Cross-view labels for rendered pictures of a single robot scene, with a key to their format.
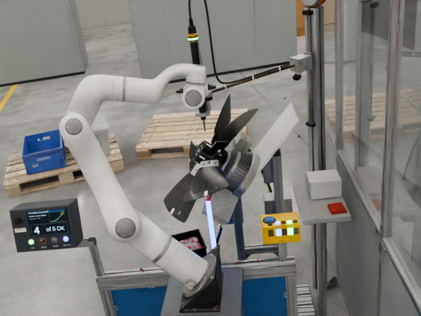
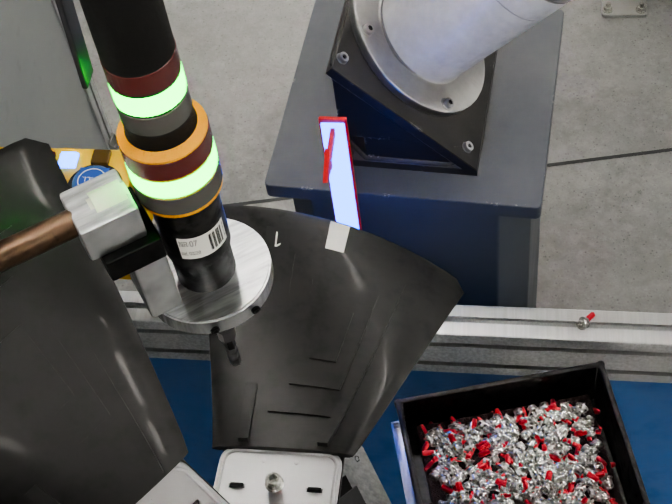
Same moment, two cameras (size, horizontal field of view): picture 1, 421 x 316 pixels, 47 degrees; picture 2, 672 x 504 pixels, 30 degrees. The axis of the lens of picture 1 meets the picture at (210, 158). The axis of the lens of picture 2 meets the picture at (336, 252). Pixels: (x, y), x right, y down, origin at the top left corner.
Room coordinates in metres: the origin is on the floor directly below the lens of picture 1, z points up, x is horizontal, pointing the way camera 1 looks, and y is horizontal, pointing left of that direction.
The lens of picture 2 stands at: (2.49, 0.15, 2.00)
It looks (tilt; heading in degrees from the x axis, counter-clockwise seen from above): 53 degrees down; 190
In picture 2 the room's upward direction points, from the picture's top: 10 degrees counter-clockwise
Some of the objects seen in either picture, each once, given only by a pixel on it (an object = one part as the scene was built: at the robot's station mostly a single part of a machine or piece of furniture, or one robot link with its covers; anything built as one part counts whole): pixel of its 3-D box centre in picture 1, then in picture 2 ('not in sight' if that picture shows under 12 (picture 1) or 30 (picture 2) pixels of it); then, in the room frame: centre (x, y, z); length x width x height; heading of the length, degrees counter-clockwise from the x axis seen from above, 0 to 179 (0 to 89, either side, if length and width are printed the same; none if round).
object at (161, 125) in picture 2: not in sight; (153, 100); (2.10, 0.01, 1.59); 0.03 x 0.03 x 0.01
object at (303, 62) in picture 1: (301, 63); not in sight; (2.43, -0.53, 1.54); 0.10 x 0.07 x 0.09; 121
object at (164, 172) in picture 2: not in sight; (165, 137); (2.10, 0.01, 1.56); 0.04 x 0.04 x 0.01
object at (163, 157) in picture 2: not in sight; (170, 155); (2.10, 0.01, 1.55); 0.04 x 0.04 x 0.05
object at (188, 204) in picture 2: not in sight; (176, 173); (2.10, 0.01, 1.54); 0.04 x 0.04 x 0.01
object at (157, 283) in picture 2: (203, 103); (175, 235); (2.11, 0.00, 1.49); 0.09 x 0.07 x 0.10; 121
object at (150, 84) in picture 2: not in sight; (140, 59); (2.10, 0.01, 1.62); 0.03 x 0.03 x 0.01
